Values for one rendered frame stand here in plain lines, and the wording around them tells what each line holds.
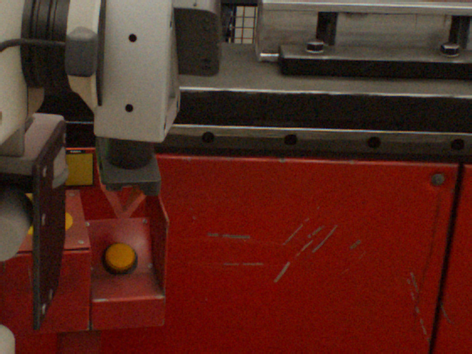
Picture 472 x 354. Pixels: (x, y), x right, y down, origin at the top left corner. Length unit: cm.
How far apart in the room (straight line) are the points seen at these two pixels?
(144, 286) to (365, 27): 55
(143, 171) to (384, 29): 56
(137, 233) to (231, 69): 33
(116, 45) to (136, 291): 66
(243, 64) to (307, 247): 30
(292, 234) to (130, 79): 93
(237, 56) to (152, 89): 93
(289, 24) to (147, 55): 92
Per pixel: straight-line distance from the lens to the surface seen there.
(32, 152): 94
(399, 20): 169
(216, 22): 78
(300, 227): 166
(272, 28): 166
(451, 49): 168
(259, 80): 160
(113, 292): 138
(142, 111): 77
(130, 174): 127
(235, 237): 166
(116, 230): 144
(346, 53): 165
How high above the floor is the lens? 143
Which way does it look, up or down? 24 degrees down
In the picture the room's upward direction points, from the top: 3 degrees clockwise
